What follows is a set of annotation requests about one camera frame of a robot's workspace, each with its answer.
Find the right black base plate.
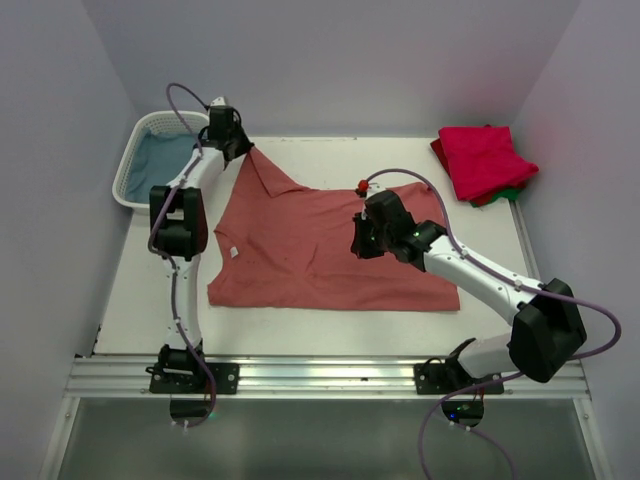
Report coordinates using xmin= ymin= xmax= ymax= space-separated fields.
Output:
xmin=413 ymin=358 xmax=502 ymax=395

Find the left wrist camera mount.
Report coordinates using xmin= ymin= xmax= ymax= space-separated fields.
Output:
xmin=209 ymin=96 xmax=230 ymax=107

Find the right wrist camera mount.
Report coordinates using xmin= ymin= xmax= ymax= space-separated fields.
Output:
xmin=355 ymin=180 xmax=384 ymax=219

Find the folded crimson t shirt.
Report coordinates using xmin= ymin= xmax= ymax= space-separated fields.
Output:
xmin=438 ymin=126 xmax=539 ymax=203

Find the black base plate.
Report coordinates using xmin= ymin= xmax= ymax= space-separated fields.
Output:
xmin=413 ymin=358 xmax=502 ymax=395
xmin=145 ymin=362 xmax=240 ymax=395

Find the salmon pink t shirt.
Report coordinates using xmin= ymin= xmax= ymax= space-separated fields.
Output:
xmin=208 ymin=149 xmax=460 ymax=312

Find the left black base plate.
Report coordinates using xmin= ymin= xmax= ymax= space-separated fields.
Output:
xmin=145 ymin=362 xmax=240 ymax=395

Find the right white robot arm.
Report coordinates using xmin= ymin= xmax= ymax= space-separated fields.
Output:
xmin=351 ymin=184 xmax=586 ymax=393

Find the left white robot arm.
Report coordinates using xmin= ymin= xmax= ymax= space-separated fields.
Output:
xmin=147 ymin=101 xmax=252 ymax=393

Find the folded green t shirt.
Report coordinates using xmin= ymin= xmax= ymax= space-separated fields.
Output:
xmin=477 ymin=186 xmax=524 ymax=206

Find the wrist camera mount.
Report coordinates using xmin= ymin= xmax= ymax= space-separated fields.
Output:
xmin=209 ymin=96 xmax=230 ymax=107
xmin=355 ymin=180 xmax=384 ymax=219

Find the blue t shirt in basket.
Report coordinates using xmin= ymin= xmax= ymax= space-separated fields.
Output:
xmin=125 ymin=129 xmax=195 ymax=204

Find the white perforated plastic basket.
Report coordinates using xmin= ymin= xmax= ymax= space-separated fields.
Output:
xmin=112 ymin=110 xmax=224 ymax=216

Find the folded dark red t shirt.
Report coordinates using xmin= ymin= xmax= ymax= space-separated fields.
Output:
xmin=430 ymin=138 xmax=450 ymax=174

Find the aluminium mounting rail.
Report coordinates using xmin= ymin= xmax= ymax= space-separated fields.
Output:
xmin=64 ymin=355 xmax=591 ymax=400

